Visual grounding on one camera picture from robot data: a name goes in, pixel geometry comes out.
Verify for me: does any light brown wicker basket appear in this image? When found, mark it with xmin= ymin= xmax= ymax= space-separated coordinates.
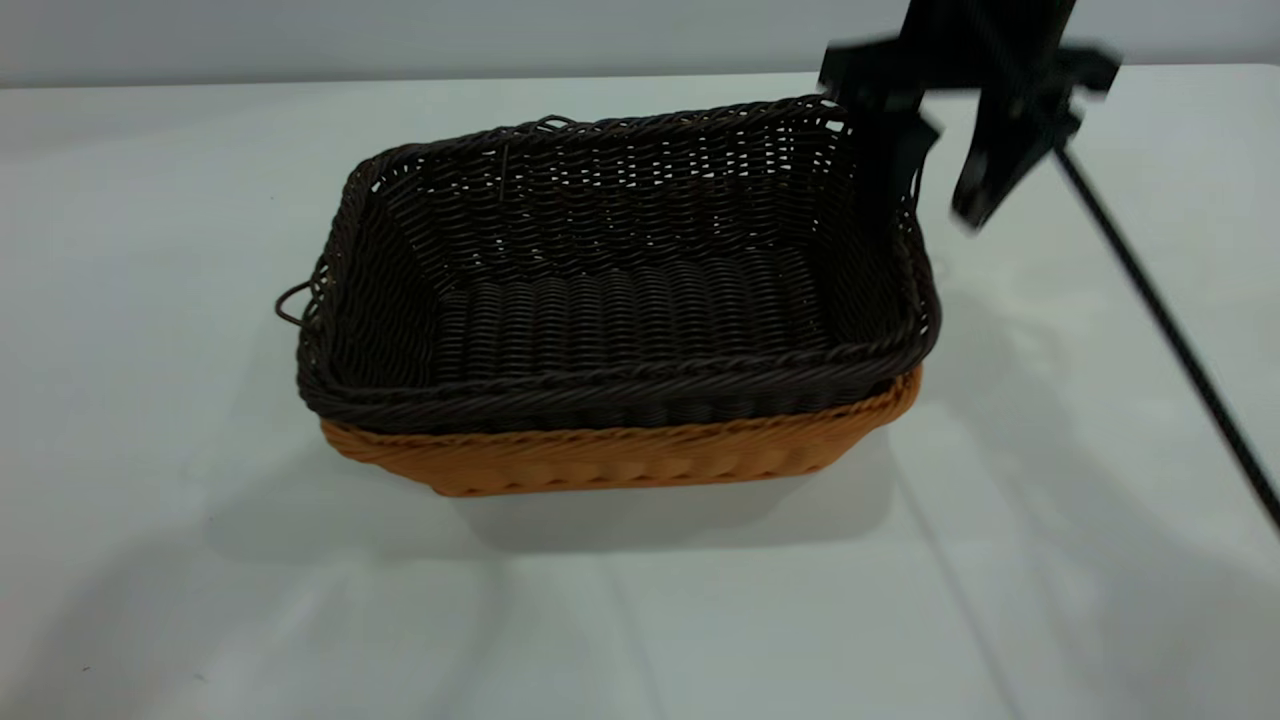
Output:
xmin=320 ymin=365 xmax=923 ymax=498

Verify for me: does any dark brown wicker basket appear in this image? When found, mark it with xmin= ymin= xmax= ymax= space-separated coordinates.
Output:
xmin=275 ymin=95 xmax=943 ymax=436

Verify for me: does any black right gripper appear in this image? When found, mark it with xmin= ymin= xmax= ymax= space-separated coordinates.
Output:
xmin=817 ymin=0 xmax=1122 ymax=243

